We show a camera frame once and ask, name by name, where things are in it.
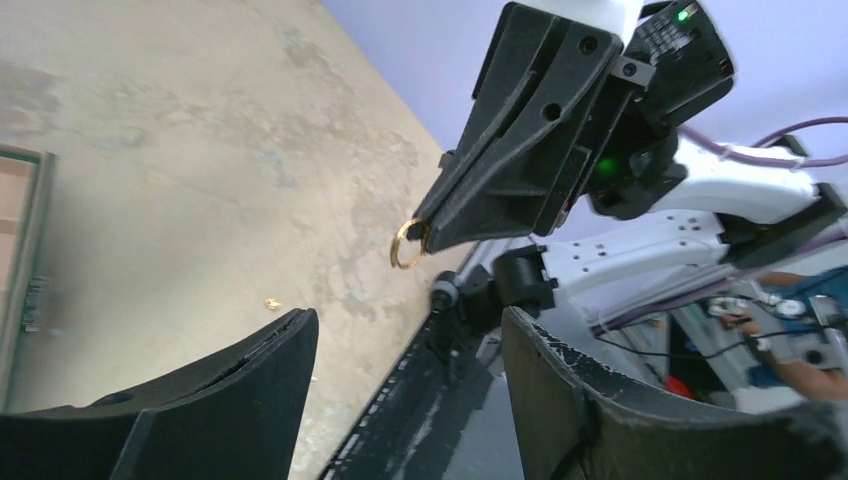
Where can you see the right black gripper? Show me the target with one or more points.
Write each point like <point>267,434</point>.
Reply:
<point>552,119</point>

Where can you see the red object on floor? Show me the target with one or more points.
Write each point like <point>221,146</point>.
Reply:
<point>677,387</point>

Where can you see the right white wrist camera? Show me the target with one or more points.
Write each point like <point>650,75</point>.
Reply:
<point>619,17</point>

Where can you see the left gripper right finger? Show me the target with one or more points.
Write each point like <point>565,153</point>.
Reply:
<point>576,418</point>

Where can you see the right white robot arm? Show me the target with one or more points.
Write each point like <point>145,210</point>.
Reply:
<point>736,209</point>

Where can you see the gold stud pair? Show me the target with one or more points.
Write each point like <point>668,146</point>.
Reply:
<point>272,304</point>

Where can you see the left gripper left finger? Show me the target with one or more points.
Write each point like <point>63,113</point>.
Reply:
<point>234,414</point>

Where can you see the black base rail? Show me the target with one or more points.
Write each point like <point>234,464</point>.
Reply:
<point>443,411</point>

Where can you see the green jewelry box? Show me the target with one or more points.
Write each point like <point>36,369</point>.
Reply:
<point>27,184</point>

